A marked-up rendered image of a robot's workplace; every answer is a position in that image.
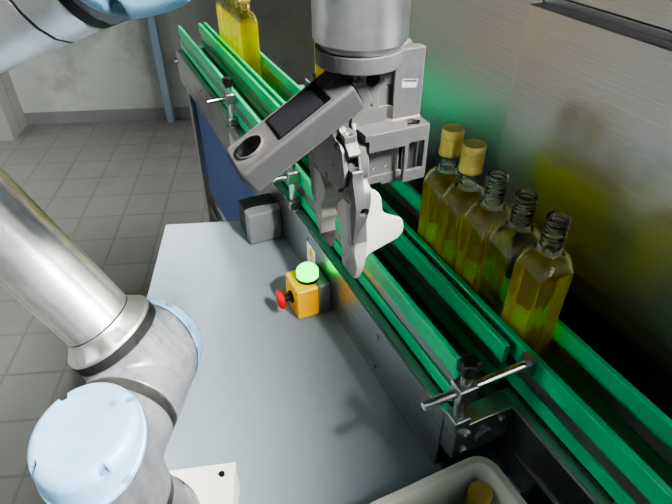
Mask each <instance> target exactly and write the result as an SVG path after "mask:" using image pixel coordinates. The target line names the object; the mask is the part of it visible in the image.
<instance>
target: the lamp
mask: <svg viewBox="0 0 672 504"><path fill-rule="evenodd" d="M296 280H297V281H298V282H299V283H300V284H303V285H312V284H314V283H316V282H317V281H318V280H319V271H318V267H317V266H316V265H315V264H314V263H312V262H303V263H301V264H300V265H299V266H298V267H297V269H296Z"/></svg>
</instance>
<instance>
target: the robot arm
mask: <svg viewBox="0 0 672 504"><path fill-rule="evenodd" d="M189 1H191V0H0V74H1V73H4V72H6V71H8V70H11V69H13V68H15V67H18V66H20V65H22V64H25V63H27V62H29V61H32V60H34V59H36V58H38V57H41V56H43V55H45V54H48V53H50V52H52V51H55V50H57V49H59V48H62V47H64V46H66V45H69V44H71V43H73V42H76V41H78V40H80V39H83V38H85V37H87V36H90V35H92V34H94V33H97V32H99V31H101V30H104V29H107V28H110V27H112V26H114V25H118V24H120V23H123V22H125V21H128V20H130V19H139V18H147V17H151V16H155V15H159V14H163V13H167V12H170V11H172V10H175V9H177V8H179V7H181V6H183V5H185V4H186V3H188V2H189ZM410 11H411V0H311V13H312V38H313V40H314V41H315V63H316V65H317V66H319V67H320V68H322V69H324V70H325V71H324V72H323V73H322V74H320V75H319V76H318V77H317V78H315V79H314V80H313V81H312V82H310V83H309V84H308V85H307V86H305V87H304V88H303V89H302V90H300V91H299V92H298V93H297V94H295V95H294V96H293V97H292V98H290V99H289V100H288V101H287V102H285V103H284V104H283V105H282V106H280V107H279V108H278V109H277V110H275V111H274V112H273V113H272V114H270V115H269V116H268V117H267V118H265V119H264V120H263V121H262V122H260V123H259V124H258V125H257V126H255V127H254V128H253V129H252V130H250V131H249V132H248V133H247V134H245V135H244V136H243V137H242V138H240V139H239V140H238V141H237V142H235V143H234V144H233V145H232V146H230V147H229V148H228V150H227V157H228V158H229V160H230V162H231V164H232V165H233V167H234V169H235V170H236V172H237V174H238V176H239V177H240V179H241V180H242V181H243V182H244V183H245V184H246V185H247V186H248V187H249V188H250V189H251V190H252V191H254V192H258V191H261V190H262V189H263V188H264V187H266V186H267V185H268V184H269V183H271V182H272V181H273V180H274V179H276V178H277V177H278V176H280V175H281V174H282V173H283V172H285V171H286V170H287V169H288V168H290V167H291V166H292V165H293V164H295V163H296V162H297V161H298V160H300V159H301V158H302V157H304V156H305V155H306V154H307V153H309V169H310V179H311V189H312V195H313V199H314V207H315V213H316V218H317V223H318V228H319V232H320V235H321V236H322V238H323V239H324V240H325V241H326V243H327V244H328V245H329V246H332V245H334V242H335V233H336V230H335V217H336V216H337V215H338V217H339V221H340V225H341V246H342V253H343V255H342V260H341V261H342V264H343V266H344V267H345V268H346V269H347V271H348V272H349V273H350V275H351V276H352V277H353V278H357V277H359V276H360V275H361V273H362V270H363V268H364V264H365V259H366V257H367V255H368V254H370V253H371V252H373V251H375V250H377V249H378V248H380V247H382V246H384V245H386V244H387V243H389V242H391V241H393V240H394V239H396V238H398V237H399V236H400V234H401V233H402V231H403V221H402V219H401V218H400V217H399V216H395V215H391V214H387V213H384V212H383V210H382V203H381V196H380V194H379V193H378V192H377V191H376V190H374V189H370V186H369V185H370V184H374V183H378V182H379V183H380V184H384V183H388V182H392V181H397V180H400V177H401V182H406V181H410V180H414V179H418V178H422V177H424V174H425V165H426V156H427V147H428V138H429V129H430V123H429V122H427V121H426V120H424V119H423V118H422V117H421V116H420V105H421V94H422V84H423V73H424V63H425V53H426V46H425V45H423V44H421V43H420V44H419V43H417V44H413V43H412V41H411V39H409V25H410ZM416 123H417V124H416ZM421 140H423V143H422V153H421V163H420V166H416V163H417V153H418V143H419V141H421ZM0 286H1V287H2V288H4V289H5V290H6V291H7V292H8V293H9V294H10V295H11V296H13V297H14V298H15V299H16V300H17V301H18V302H19V303H20V304H22V305H23V306H24V307H25V308H26V309H27V310H28V311H30V312H31V313H32V314H33V315H34V316H35V317H36V318H37V319H39V320H40V321H41V322H42V323H43V324H44V325H45V326H46V327H48V328H49V329H50V330H51V331H52V332H53V333H54V334H55V335H57V336H58V337H59V338H60V339H61V340H62V341H63V342H64V343H66V344H67V345H68V364H69V365H70V367H71V368H72V369H74V370H75V371H76V372H77V373H78V374H79V375H81V376H82V377H83V378H84V379H85V380H86V384H85V385H83V386H81V387H78V388H76V389H74V390H72V391H70V392H68V393H67V398H66V399H65V400H63V401H61V400H59V399H58V400H57V401H55V402H54V403H53V404H52V405H51V406H50V407H49V408H48V409H47V410H46V411H45V413H44V414H43V415H42V417H41V418H40V419H39V421H38V422H37V424H36V426H35V428H34V430H33V432H32V434H31V437H30V441H29V444H28V450H27V462H28V468H29V471H30V474H31V476H32V478H33V480H34V482H35V485H36V488H37V490H38V492H39V494H40V496H41V497H42V499H43V500H44V501H45V502H46V503H47V504H200V502H199V499H198V497H197V495H196V493H195V492H194V491H193V489H192V488H191V487H190V486H189V485H188V484H187V483H186V482H184V481H183V480H181V479H180V478H178V477H175V476H173V475H171V473H170V472H169V470H168V468H167V466H166V463H165V461H164V455H165V451H166V448H167V446H168V443H169V441H170V438H171V435H172V433H173V430H174V427H175V425H176V423H177V420H178V417H179V415H180V412H181V410H182V407H183V404H184V402H185V399H186V396H187V394H188V391H189V388H190V386H191V383H192V381H193V380H194V378H195V377H196V374H197V372H198V369H199V364H200V357H201V354H202V349H203V342H202V337H201V333H200V331H199V329H198V327H197V325H196V323H195V322H194V321H193V319H192V318H191V317H190V316H189V315H188V314H187V313H186V312H185V311H183V310H182V309H180V308H179V307H177V306H175V305H172V306H171V307H170V306H168V305H167V302H166V301H162V300H154V299H151V300H148V299H147V298H146V297H145V296H143V295H125V294H124V293H123V292H122V291H121V290H120V289H119V288H118V287H117V286H116V285H115V284H114V283H113V282H112V281H111V279H110V278H109V277H108V276H107V275H106V274H105V273H104V272H103V271H102V270H101V269H100V268H99V267H98V266H97V265H96V264H95V263H94V262H93V261H92V260H91V259H90V258H89V257H88V256H87V255H86V254H85V253H84V252H83V251H82V250H81V249H80V248H79V247H78V246H77V245H76V244H75V243H74V242H73V241H72V240H71V239H70V237H69V236H68V235H67V234H66V233H65V232H64V231H63V230H62V229H61V228H60V227H59V226H58V225H57V224H56V223H55V222H54V221H53V220H52V219H51V218H50V217H49V216H48V215H47V214H46V213H45V212H44V211H43V210H42V209H41V208H40V207H39V206H38V205H37V204H36V203H35V202H34V201H33V200H32V199H31V198H30V197H29V195H28V194H27V193H26V192H25V191H24V190H23V189H22V188H21V187H20V186H19V185H18V184H17V183H16V182H15V181H14V180H13V179H12V178H11V177H10V176H9V175H8V174H7V173H6V172H5V171H4V170H3V169H2V168H1V167H0Z"/></svg>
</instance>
